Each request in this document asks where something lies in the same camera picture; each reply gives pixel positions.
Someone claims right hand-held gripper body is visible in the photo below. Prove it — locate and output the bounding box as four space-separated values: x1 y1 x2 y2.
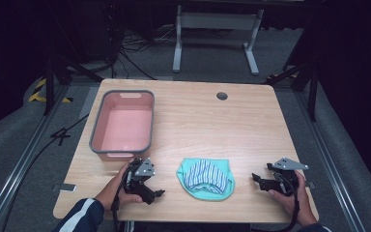
266 157 310 197

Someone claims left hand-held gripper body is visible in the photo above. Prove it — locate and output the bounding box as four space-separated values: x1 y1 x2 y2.
123 157 157 205

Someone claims pink basin with grey rim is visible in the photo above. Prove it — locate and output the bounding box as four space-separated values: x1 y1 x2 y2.
89 89 156 162

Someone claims teal striped cloth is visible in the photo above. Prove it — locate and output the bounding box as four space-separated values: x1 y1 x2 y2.
175 157 237 202

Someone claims person's right hand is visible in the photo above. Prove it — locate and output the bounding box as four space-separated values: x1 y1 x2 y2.
268 170 319 227

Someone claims person's left hand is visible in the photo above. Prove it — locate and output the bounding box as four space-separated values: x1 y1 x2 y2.
94 158 145 213

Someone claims grey tape strip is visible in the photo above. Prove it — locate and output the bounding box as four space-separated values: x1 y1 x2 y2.
50 182 77 193

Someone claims black tape cross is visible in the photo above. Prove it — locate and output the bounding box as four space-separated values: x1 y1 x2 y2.
49 127 72 147

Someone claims yellow black floor tape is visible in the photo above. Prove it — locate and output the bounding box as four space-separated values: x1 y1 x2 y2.
27 77 74 104

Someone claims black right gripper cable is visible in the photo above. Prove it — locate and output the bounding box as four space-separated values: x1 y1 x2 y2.
250 173 301 232

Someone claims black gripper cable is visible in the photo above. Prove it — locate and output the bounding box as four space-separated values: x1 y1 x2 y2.
110 160 133 232
250 173 301 232

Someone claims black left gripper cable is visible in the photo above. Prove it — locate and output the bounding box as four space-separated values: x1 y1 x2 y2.
110 160 133 232

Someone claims metal floor rail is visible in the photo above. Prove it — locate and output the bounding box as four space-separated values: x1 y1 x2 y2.
293 91 367 232
0 84 71 232

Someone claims long black floor cable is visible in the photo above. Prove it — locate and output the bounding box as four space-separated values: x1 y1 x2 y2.
0 113 90 232

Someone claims black floor cable bundle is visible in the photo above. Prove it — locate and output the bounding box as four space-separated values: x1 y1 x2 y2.
109 27 158 81

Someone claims white metal table frame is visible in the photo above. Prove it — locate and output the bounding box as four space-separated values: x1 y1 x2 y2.
172 4 266 77

